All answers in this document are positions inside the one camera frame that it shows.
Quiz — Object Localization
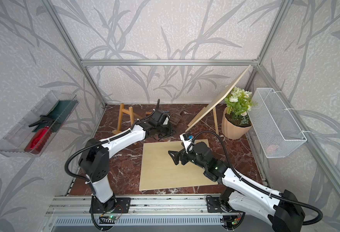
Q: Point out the light plywood board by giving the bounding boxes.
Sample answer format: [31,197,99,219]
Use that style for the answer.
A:
[139,141,216,191]

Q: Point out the small wooden easel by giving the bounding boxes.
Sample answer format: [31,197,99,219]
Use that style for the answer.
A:
[112,103,143,135]

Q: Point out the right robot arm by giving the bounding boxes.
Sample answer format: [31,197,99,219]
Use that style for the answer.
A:
[169,142,305,232]

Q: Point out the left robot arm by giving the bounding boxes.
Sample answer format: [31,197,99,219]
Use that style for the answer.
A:
[79,109,173,204]

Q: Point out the brown slotted scoop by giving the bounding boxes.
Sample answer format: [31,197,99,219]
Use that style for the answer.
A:
[170,109,183,125]

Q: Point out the beige ribbed flower pot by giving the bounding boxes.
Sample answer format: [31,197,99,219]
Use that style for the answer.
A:
[221,108,252,140]

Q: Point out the green white-flowered plant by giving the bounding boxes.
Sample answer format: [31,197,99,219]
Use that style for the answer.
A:
[224,87,257,128]

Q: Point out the pink item in basket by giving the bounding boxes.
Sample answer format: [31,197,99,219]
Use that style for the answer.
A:
[266,144,280,155]

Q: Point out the green flat sheet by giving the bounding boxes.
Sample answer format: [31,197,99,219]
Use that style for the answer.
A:
[29,100,78,133]

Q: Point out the red spray bottle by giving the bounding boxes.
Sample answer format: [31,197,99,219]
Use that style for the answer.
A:
[24,126,52,155]

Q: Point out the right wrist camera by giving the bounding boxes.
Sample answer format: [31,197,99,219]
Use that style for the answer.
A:
[180,132,194,153]

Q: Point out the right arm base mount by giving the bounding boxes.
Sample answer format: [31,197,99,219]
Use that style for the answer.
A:
[205,195,240,213]

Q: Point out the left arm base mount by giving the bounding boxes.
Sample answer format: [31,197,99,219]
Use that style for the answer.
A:
[89,196,131,214]

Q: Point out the white wire mesh basket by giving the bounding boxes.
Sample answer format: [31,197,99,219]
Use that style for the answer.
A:
[248,88,307,159]

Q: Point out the right black cable conduit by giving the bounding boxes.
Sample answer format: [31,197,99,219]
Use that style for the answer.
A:
[187,130,324,226]

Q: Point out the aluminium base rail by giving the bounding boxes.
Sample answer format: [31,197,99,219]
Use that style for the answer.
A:
[37,195,246,227]

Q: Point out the aluminium frame rails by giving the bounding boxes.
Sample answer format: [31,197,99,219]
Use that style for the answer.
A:
[40,0,340,215]

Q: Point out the clear plastic wall bin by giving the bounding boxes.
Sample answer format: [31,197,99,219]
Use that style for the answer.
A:
[0,91,79,158]

